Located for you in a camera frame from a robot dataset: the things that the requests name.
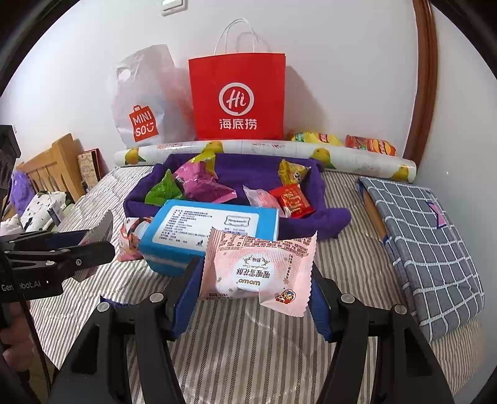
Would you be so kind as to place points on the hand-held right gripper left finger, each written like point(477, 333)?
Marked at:
point(186, 303)

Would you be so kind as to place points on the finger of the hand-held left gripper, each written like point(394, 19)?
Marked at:
point(85, 256)
point(66, 237)

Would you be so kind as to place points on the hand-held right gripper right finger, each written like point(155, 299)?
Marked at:
point(320, 312)

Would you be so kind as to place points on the silver snack packet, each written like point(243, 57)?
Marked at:
point(101, 229)

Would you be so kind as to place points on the pink white pastry packet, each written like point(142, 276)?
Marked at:
point(256, 268)

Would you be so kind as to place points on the purple towel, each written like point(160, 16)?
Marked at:
point(334, 221)

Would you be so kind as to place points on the green snack packet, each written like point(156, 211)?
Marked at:
point(161, 190)

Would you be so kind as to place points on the red snack packet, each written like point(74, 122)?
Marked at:
point(291, 202)

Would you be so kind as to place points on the magenta snack packet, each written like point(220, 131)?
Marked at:
point(202, 186)

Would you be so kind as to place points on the pale pink candy packet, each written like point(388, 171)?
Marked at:
point(258, 198)

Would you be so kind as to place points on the yellow snack packet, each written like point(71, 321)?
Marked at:
point(293, 173)

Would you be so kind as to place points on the person's left hand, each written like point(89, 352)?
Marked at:
point(15, 338)

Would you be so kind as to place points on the white spotted cloth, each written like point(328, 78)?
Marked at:
point(42, 209)

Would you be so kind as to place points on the red white patterned packet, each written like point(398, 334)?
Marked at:
point(130, 241)

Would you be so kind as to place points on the blue snack packet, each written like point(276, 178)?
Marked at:
point(110, 301)

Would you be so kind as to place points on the purple plush toy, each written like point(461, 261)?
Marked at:
point(19, 190)

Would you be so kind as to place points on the blue tissue pack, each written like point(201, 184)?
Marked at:
point(186, 229)

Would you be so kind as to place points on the patterned book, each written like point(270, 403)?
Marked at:
point(91, 167)

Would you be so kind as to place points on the striped bed quilt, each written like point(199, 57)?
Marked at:
point(252, 357)

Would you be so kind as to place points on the wooden headboard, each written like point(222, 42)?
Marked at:
point(58, 155)

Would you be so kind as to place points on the grey checked cloth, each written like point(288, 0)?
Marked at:
point(423, 248)

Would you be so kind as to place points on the white plastic shopping bag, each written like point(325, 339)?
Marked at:
point(155, 97)

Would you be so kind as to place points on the red chip bag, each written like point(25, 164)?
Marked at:
point(371, 147)

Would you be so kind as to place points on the fruit print paper roll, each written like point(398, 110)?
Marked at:
point(264, 147)

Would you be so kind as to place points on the yellow chip bag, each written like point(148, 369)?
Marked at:
point(316, 138)

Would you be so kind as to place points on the red paper bag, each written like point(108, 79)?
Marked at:
point(237, 73)

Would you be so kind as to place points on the white light switch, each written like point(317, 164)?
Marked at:
point(174, 6)

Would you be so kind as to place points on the brown wooden door frame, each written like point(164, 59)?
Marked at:
point(425, 77)

